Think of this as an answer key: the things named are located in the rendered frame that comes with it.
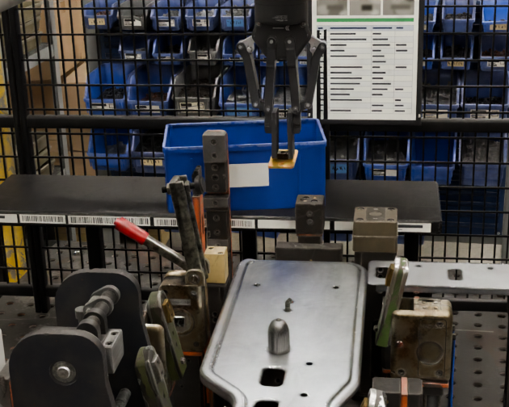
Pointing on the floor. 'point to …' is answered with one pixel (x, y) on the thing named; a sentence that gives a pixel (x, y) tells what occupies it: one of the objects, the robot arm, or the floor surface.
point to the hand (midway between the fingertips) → (283, 132)
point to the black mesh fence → (40, 285)
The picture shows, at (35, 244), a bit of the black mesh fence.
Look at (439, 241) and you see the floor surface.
